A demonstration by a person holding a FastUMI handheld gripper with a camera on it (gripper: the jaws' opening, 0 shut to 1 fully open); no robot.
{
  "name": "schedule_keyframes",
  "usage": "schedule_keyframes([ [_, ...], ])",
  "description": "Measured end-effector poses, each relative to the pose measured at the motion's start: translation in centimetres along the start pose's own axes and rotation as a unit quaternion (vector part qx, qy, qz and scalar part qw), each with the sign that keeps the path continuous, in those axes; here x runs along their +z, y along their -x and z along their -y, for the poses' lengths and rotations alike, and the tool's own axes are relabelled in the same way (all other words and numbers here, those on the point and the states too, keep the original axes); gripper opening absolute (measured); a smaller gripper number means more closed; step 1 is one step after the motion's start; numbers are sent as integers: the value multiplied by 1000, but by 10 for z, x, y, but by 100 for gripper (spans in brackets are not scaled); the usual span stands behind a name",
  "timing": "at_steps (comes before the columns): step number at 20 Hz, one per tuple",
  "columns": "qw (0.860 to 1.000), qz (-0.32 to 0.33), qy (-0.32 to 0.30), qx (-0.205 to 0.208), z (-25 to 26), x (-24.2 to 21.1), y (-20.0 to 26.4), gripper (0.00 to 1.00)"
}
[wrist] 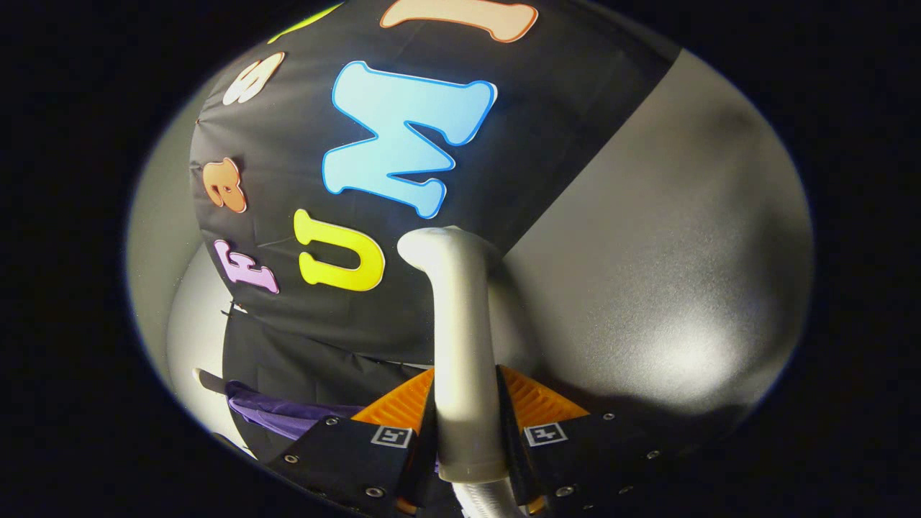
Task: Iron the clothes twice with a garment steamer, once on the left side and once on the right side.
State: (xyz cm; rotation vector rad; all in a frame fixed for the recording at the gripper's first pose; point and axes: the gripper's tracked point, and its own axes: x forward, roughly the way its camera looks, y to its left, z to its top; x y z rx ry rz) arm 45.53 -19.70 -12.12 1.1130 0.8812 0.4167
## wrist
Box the purple corduroy jacket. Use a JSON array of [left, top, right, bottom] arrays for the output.
[[226, 381, 369, 442]]

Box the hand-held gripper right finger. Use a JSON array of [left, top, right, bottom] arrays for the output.
[[495, 365, 699, 518]]

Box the white garment steamer head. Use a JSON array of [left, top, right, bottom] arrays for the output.
[[397, 227, 508, 484]]

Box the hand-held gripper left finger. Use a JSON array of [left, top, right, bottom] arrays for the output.
[[268, 367, 440, 518]]

